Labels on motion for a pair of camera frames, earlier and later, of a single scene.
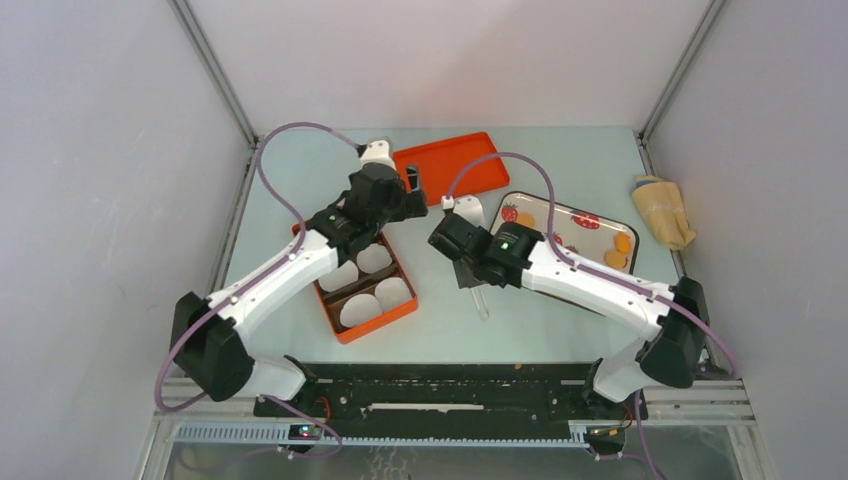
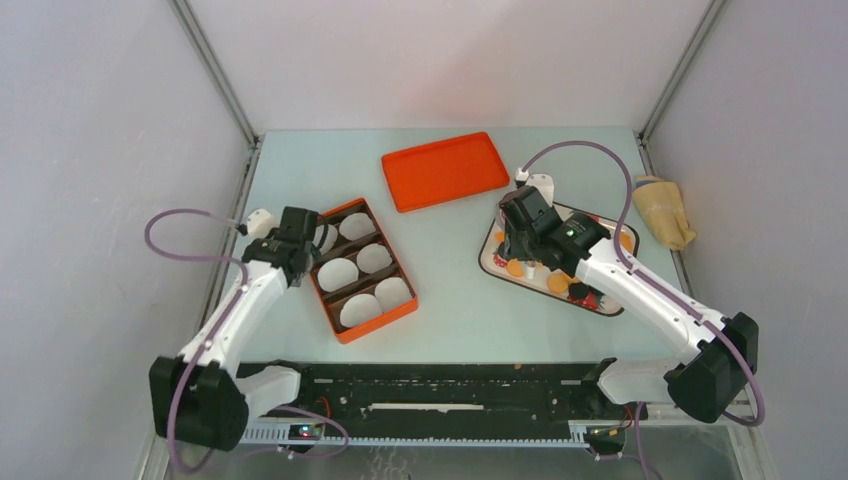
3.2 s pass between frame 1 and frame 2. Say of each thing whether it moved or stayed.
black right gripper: moved
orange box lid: stayed
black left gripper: moved
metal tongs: moved
